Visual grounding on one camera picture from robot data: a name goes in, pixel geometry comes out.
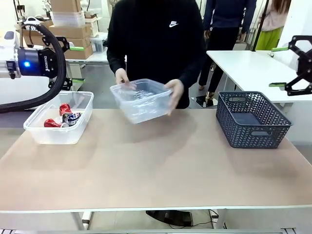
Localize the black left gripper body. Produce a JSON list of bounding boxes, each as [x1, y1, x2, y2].
[[17, 47, 59, 79]]

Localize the clear plastic storage bin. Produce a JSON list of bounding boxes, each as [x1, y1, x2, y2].
[[23, 91, 95, 145], [109, 78, 174, 124]]

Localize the person right forearm black sleeve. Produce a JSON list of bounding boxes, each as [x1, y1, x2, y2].
[[106, 46, 128, 75]]

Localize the person left forearm black sleeve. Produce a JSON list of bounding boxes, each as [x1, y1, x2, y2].
[[179, 48, 207, 82]]

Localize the dark grey woven plastic basket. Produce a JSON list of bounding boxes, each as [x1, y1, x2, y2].
[[215, 91, 293, 149]]

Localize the person right hand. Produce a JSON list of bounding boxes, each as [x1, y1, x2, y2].
[[115, 68, 137, 90]]

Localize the person left hand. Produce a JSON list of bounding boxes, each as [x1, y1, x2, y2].
[[163, 79, 185, 117]]

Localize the cardboard box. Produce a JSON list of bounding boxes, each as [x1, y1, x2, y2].
[[16, 20, 53, 47], [64, 38, 94, 60], [50, 0, 82, 13], [48, 24, 92, 39]]

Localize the bystander in pink and lime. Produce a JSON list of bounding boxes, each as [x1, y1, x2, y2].
[[254, 0, 292, 51]]

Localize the clear plastic drawer unit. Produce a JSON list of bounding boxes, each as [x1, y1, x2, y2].
[[90, 36, 108, 53]]

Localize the stacked clear plastic bins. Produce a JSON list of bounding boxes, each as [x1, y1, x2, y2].
[[52, 11, 86, 27]]

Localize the crushed red can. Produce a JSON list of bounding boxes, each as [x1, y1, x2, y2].
[[43, 118, 64, 128], [59, 103, 72, 117]]

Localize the large white table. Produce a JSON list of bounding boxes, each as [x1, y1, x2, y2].
[[206, 50, 312, 108]]

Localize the bystander in navy clothes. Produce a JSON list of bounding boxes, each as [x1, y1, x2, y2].
[[198, 0, 258, 97]]

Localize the person torso in black hoodie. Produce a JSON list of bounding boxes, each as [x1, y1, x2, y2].
[[106, 0, 207, 110]]

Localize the white table leg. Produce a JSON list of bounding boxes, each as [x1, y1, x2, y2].
[[70, 211, 95, 231]]

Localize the black foot pedal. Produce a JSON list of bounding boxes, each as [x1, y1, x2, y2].
[[146, 210, 195, 226]]

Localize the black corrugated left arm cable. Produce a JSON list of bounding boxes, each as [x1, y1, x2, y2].
[[0, 17, 68, 114]]

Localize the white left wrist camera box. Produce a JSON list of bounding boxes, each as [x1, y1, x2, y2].
[[3, 31, 20, 49]]

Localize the black floor cable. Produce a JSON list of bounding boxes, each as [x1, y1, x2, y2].
[[192, 209, 220, 230]]

